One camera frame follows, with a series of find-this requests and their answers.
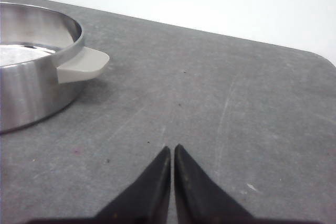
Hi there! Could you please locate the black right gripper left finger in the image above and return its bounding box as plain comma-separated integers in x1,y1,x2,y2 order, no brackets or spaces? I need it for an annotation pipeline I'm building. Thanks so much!
96,146,171,223

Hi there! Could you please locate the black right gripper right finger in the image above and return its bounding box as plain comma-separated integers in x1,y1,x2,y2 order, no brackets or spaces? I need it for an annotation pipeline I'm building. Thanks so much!
174,144,254,223

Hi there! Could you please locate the stainless steel steamer pot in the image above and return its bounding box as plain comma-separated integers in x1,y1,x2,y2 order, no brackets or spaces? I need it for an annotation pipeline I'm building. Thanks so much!
1,2,110,133

